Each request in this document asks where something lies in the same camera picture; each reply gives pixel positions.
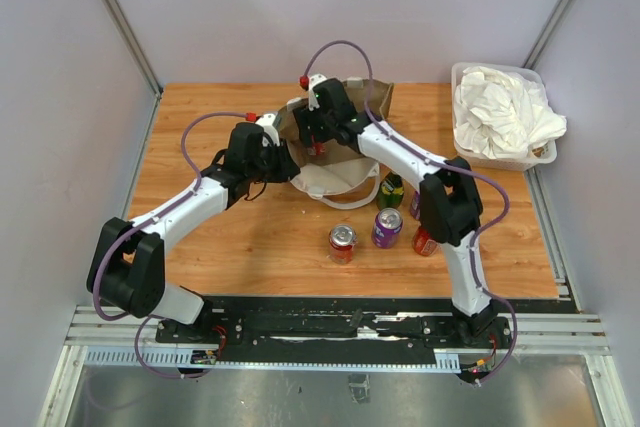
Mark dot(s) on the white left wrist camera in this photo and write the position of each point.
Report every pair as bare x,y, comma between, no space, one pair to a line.
268,122

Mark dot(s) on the white plastic basket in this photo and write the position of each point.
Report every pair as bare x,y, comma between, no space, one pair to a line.
500,117

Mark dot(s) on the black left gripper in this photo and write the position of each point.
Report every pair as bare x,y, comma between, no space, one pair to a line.
288,168

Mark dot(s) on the green glass bottle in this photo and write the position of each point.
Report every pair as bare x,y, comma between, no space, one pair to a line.
391,191

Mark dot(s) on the aluminium frame post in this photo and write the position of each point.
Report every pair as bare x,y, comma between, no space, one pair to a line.
133,45
549,30

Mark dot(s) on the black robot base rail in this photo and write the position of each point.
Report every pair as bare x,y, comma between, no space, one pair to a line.
337,331

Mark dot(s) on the aluminium frame post left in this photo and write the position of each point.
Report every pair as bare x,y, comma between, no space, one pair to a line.
133,45

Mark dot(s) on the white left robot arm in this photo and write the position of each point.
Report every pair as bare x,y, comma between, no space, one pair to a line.
128,269

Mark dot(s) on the aluminium frame post right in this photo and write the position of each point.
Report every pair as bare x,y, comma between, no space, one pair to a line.
549,30

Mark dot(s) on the purple Fanta can front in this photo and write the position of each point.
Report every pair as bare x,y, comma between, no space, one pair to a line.
387,226

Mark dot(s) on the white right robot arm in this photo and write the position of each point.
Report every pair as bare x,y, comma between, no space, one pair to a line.
450,205

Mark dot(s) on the white crumpled cloth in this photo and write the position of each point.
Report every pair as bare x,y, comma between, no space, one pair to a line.
505,114

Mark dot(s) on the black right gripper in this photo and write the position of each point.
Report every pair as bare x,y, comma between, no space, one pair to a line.
305,118

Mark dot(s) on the burlap canvas tote bag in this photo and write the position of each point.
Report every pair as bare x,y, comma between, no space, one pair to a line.
342,178

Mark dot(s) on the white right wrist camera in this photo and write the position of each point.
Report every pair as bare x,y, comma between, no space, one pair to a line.
309,84

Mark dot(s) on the purple fanta can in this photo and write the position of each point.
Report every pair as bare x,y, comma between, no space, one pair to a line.
414,208
387,226

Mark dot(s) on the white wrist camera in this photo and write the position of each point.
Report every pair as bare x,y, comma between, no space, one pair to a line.
268,122
309,84

